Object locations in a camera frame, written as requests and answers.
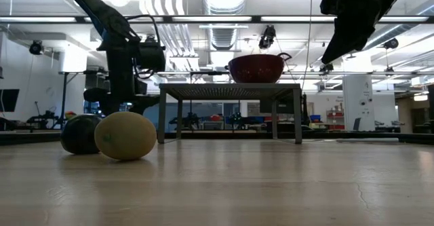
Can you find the dark round toy watermelon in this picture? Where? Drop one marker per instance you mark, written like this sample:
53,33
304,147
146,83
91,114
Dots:
78,134

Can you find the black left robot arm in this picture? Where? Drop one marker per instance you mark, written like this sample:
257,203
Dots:
101,12

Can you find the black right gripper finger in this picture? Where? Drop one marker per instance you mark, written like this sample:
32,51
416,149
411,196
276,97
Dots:
339,49

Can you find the blue bin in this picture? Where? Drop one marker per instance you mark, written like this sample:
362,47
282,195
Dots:
315,118

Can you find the black wall monitor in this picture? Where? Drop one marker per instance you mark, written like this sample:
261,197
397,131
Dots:
8,100

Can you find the oval toy melon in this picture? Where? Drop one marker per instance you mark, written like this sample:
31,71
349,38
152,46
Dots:
125,136

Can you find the black metal table frame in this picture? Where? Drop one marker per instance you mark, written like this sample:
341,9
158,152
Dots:
339,135

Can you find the purple colander bowl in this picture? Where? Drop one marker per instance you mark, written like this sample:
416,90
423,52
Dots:
257,69

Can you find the red storage shelf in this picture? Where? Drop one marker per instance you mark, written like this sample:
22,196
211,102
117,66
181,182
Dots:
335,121

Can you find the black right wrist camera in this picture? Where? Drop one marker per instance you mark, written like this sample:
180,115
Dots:
329,2

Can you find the black hanging spotlight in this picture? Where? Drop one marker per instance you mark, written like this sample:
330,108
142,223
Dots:
267,37
391,43
327,69
150,38
35,47

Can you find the small orange green ball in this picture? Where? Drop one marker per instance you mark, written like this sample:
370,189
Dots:
70,114

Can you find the silver ventilation duct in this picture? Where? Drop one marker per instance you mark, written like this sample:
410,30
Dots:
223,32

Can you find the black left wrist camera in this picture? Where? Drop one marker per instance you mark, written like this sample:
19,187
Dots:
151,58

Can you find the black background robot arm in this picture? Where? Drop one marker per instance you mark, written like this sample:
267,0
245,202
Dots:
190,121

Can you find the dark background machine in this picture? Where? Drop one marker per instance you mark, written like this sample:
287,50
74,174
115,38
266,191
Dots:
44,119

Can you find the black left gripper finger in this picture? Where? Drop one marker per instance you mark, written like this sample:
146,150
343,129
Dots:
96,95
142,104

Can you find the grey perforated metal shelf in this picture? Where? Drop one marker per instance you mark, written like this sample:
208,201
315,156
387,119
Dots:
230,91

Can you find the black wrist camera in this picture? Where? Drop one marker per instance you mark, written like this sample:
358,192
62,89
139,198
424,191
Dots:
151,58
329,2

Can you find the black overhead crossbar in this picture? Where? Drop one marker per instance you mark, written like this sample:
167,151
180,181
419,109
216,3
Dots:
256,19

